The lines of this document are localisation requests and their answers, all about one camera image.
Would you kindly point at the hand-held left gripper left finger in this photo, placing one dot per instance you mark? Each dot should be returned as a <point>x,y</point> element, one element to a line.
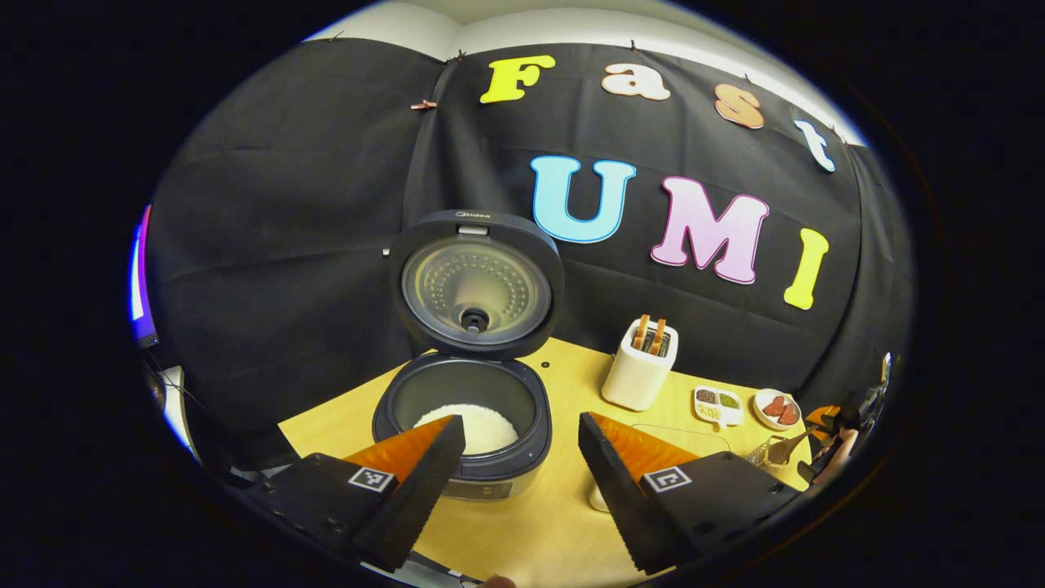
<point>408,498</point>

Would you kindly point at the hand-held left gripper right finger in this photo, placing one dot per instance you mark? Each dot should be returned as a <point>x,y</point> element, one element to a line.
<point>624,506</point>

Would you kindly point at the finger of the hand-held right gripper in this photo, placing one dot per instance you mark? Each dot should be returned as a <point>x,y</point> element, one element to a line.
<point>820,416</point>

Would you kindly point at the wooden spoon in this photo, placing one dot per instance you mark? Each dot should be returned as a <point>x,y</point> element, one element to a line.
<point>785,447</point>

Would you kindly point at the white rice heap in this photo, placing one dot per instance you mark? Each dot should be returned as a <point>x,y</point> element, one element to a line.
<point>490,425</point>

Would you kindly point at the dark grey rice cooker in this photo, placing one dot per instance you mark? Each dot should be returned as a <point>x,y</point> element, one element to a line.
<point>478,237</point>

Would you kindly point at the red meat piece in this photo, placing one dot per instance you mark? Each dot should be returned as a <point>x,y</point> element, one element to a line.
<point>789,414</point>
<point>774,406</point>

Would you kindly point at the white round plate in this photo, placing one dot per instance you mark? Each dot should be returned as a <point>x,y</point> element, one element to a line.
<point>761,412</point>

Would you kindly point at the white divided bean dish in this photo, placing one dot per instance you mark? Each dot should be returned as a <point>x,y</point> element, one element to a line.
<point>718,408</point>

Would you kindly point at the white toaster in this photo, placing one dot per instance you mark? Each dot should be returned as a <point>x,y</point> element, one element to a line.
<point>637,380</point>

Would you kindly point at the toast bread slice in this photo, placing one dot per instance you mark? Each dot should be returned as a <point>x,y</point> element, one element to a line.
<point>642,331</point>
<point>658,336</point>

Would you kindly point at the black backdrop cloth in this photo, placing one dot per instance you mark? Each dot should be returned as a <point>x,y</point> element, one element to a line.
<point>286,245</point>

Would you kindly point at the glowing screen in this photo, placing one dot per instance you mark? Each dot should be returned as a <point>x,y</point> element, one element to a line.
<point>140,278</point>

